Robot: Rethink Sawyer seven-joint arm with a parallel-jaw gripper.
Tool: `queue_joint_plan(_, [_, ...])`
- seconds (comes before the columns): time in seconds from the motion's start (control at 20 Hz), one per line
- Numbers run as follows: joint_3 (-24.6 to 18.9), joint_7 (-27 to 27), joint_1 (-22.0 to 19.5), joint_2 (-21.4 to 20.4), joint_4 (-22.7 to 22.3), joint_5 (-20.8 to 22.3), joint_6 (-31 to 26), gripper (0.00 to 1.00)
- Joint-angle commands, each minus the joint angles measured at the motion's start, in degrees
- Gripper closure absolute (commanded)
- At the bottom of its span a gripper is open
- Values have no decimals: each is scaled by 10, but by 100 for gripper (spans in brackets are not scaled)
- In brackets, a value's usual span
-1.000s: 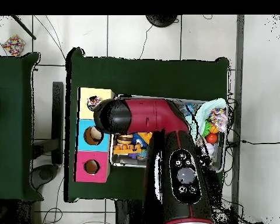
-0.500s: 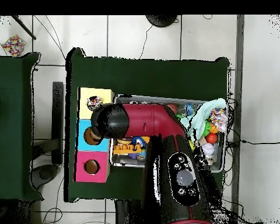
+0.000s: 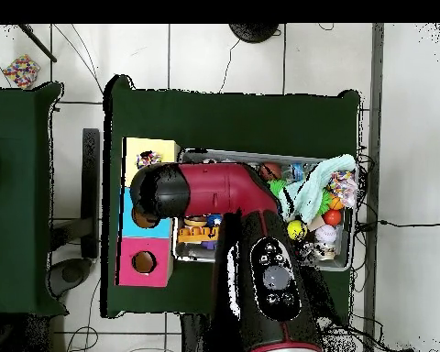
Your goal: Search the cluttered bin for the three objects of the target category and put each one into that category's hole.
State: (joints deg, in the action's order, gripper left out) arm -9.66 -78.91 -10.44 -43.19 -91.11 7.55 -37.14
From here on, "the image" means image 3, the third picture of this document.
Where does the colourful patterned cloth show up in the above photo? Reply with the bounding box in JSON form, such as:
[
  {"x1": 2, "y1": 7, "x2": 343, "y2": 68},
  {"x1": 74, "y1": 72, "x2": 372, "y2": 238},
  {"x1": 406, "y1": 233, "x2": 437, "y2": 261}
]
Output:
[
  {"x1": 327, "y1": 170, "x2": 358, "y2": 209},
  {"x1": 136, "y1": 149, "x2": 163, "y2": 170},
  {"x1": 2, "y1": 53, "x2": 41, "y2": 90}
]

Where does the wooden box with three holes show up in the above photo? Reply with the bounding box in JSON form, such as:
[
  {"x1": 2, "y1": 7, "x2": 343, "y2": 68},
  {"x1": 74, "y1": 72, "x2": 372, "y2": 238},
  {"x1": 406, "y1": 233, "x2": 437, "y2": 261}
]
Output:
[{"x1": 115, "y1": 137, "x2": 181, "y2": 288}]

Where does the silver mesh bin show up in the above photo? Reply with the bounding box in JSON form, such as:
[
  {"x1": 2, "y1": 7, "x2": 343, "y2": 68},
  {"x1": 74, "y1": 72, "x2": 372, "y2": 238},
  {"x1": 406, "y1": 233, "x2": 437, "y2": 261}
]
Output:
[{"x1": 171, "y1": 147, "x2": 355, "y2": 273}]

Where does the toy burger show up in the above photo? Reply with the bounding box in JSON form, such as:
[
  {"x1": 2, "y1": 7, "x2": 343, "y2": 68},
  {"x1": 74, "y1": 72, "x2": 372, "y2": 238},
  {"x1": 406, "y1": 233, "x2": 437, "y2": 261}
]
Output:
[{"x1": 182, "y1": 214, "x2": 209, "y2": 227}]

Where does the small brown football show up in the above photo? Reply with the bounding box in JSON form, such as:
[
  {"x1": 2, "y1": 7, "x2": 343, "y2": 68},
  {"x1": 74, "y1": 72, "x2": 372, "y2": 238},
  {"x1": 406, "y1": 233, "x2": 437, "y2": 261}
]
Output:
[{"x1": 259, "y1": 161, "x2": 283, "y2": 182}]

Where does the green spiky ball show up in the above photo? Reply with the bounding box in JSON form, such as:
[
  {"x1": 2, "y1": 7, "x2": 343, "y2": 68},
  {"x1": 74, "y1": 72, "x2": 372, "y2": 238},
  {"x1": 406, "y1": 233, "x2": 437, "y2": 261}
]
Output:
[{"x1": 269, "y1": 178, "x2": 289, "y2": 199}]

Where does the yellow ball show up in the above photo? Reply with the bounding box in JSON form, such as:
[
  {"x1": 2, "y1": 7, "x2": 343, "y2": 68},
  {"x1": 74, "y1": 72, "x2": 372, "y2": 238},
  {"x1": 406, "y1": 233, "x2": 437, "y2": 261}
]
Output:
[{"x1": 286, "y1": 219, "x2": 308, "y2": 242}]

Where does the mint green cloth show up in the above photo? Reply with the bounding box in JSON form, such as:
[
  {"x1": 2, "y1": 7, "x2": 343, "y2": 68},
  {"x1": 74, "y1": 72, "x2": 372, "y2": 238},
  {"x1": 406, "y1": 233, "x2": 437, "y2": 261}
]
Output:
[{"x1": 279, "y1": 153, "x2": 358, "y2": 226}]

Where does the white baseball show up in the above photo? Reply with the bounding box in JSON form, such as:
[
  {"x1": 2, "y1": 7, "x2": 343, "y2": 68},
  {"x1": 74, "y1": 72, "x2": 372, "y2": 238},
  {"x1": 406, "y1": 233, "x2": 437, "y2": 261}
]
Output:
[{"x1": 313, "y1": 224, "x2": 338, "y2": 245}]

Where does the orange ball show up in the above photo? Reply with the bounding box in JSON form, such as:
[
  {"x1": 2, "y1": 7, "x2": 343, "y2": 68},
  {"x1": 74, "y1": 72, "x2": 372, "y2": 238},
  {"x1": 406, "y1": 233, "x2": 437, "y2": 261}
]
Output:
[{"x1": 322, "y1": 208, "x2": 343, "y2": 226}]

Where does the black round object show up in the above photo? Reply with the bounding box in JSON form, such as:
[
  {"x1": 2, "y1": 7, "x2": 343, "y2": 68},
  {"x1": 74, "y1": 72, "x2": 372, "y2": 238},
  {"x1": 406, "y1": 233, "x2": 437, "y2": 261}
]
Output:
[{"x1": 227, "y1": 23, "x2": 281, "y2": 44}]

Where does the grey rounded object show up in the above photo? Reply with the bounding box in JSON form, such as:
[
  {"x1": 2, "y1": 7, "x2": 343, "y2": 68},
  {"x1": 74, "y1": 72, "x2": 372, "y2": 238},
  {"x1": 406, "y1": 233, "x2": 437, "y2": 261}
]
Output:
[{"x1": 45, "y1": 257, "x2": 94, "y2": 299}]

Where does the black rod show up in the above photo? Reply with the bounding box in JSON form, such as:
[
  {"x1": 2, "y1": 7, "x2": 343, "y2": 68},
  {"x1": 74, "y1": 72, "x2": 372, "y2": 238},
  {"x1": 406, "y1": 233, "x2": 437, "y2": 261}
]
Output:
[{"x1": 17, "y1": 23, "x2": 58, "y2": 63}]

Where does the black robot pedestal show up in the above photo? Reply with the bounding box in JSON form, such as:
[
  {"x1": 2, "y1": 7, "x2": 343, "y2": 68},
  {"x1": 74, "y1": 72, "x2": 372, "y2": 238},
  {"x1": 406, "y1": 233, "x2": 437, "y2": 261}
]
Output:
[{"x1": 181, "y1": 313, "x2": 215, "y2": 352}]

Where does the thin black cable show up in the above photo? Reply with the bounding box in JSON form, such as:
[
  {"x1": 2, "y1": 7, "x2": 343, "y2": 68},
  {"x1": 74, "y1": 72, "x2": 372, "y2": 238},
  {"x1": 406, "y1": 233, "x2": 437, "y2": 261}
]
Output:
[{"x1": 379, "y1": 218, "x2": 440, "y2": 228}]

